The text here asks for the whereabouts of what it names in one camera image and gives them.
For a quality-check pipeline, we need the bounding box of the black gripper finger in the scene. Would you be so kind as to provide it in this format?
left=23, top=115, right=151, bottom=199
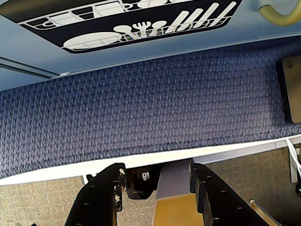
left=189, top=162, right=281, bottom=226
left=64, top=162, right=128, bottom=226

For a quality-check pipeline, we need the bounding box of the white shelf edge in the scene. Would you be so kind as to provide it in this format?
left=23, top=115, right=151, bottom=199
left=0, top=135, right=301, bottom=187

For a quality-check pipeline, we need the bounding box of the blue woven carpet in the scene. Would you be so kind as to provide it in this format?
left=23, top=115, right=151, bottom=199
left=0, top=43, right=301, bottom=179

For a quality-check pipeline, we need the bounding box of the light wooden board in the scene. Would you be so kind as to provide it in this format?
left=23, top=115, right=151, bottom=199
left=276, top=56, right=301, bottom=124

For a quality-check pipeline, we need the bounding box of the black panel with dish print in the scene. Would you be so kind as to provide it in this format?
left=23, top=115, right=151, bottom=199
left=0, top=0, right=243, bottom=55

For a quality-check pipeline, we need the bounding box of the black plastic bracket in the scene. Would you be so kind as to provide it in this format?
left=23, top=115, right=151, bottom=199
left=126, top=166, right=161, bottom=201

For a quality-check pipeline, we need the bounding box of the grey and yellow post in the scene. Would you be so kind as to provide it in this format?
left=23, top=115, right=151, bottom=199
left=151, top=161, right=196, bottom=226

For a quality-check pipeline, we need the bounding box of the white cable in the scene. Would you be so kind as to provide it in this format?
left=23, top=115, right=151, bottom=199
left=285, top=138, right=301, bottom=184

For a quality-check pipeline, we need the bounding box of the silver metal rail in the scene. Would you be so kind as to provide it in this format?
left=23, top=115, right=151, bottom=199
left=0, top=56, right=69, bottom=79

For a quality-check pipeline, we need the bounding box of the yellowish curved handle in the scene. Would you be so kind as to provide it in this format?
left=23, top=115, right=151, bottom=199
left=257, top=0, right=301, bottom=27

